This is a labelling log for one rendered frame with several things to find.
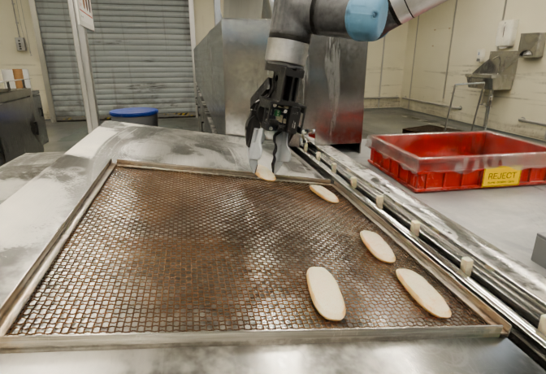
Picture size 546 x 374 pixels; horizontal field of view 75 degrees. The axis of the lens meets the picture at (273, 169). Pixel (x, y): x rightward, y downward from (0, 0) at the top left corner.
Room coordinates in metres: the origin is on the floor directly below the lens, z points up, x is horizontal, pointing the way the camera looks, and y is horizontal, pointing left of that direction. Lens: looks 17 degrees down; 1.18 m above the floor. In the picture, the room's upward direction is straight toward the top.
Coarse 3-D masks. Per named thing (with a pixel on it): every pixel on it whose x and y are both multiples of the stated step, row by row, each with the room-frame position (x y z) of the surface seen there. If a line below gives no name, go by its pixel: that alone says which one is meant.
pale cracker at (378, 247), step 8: (360, 232) 0.54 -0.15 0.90; (368, 232) 0.53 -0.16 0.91; (368, 240) 0.50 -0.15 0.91; (376, 240) 0.50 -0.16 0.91; (368, 248) 0.48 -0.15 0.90; (376, 248) 0.47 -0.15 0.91; (384, 248) 0.48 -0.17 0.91; (376, 256) 0.46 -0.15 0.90; (384, 256) 0.45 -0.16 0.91; (392, 256) 0.46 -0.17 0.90
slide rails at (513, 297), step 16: (352, 176) 0.98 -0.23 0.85; (368, 192) 0.86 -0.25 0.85; (400, 224) 0.67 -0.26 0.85; (432, 240) 0.61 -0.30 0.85; (464, 256) 0.55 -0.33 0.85; (464, 272) 0.50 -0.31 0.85; (480, 272) 0.50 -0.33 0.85; (480, 288) 0.46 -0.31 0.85; (496, 288) 0.46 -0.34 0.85; (528, 304) 0.42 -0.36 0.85; (544, 336) 0.36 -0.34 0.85
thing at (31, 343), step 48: (96, 192) 0.53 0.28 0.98; (144, 192) 0.57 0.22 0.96; (192, 192) 0.61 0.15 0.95; (288, 192) 0.70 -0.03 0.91; (336, 192) 0.76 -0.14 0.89; (96, 240) 0.39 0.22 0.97; (288, 240) 0.48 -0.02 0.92; (384, 240) 0.53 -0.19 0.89; (48, 288) 0.29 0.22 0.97; (144, 288) 0.31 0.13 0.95; (192, 288) 0.33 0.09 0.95; (0, 336) 0.22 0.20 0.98; (48, 336) 0.22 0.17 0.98; (96, 336) 0.23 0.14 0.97; (144, 336) 0.24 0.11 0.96; (192, 336) 0.25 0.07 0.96; (240, 336) 0.25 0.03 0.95; (288, 336) 0.26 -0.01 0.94; (336, 336) 0.28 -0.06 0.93; (384, 336) 0.29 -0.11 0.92; (432, 336) 0.30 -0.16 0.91; (480, 336) 0.31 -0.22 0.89
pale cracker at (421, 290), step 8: (400, 272) 0.41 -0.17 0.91; (408, 272) 0.41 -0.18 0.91; (400, 280) 0.40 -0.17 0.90; (408, 280) 0.39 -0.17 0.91; (416, 280) 0.39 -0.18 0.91; (424, 280) 0.40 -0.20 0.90; (408, 288) 0.38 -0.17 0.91; (416, 288) 0.38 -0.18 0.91; (424, 288) 0.38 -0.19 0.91; (432, 288) 0.38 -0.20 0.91; (416, 296) 0.36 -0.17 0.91; (424, 296) 0.36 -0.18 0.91; (432, 296) 0.36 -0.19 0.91; (440, 296) 0.37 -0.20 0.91; (424, 304) 0.35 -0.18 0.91; (432, 304) 0.35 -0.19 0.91; (440, 304) 0.35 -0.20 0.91; (432, 312) 0.34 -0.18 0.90; (440, 312) 0.34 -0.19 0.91; (448, 312) 0.34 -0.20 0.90
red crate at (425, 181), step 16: (368, 160) 1.22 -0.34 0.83; (384, 160) 1.12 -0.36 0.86; (400, 176) 1.01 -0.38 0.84; (416, 176) 0.93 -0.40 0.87; (432, 176) 0.93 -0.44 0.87; (448, 176) 0.94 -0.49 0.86; (464, 176) 0.95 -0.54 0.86; (480, 176) 0.95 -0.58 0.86; (528, 176) 0.98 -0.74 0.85; (544, 176) 0.99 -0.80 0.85; (416, 192) 0.93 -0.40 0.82; (432, 192) 0.93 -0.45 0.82
